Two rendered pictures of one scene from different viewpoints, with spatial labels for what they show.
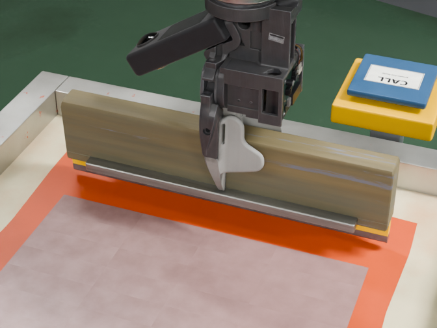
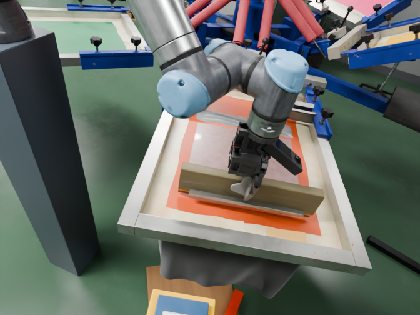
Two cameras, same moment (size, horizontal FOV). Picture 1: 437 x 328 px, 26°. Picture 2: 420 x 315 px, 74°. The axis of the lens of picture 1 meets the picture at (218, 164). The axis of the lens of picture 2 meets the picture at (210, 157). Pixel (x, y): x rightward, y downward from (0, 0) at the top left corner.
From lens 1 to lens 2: 1.23 m
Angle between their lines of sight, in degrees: 99
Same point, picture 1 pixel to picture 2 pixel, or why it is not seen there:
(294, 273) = not seen: hidden behind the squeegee
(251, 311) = (218, 165)
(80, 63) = not seen: outside the picture
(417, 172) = (167, 220)
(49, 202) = not seen: hidden behind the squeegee
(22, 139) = (339, 225)
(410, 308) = (169, 170)
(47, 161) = (322, 224)
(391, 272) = (175, 183)
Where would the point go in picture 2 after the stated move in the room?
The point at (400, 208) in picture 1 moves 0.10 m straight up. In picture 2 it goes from (172, 214) to (175, 189)
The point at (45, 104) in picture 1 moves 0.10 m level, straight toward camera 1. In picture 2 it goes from (347, 243) to (320, 211)
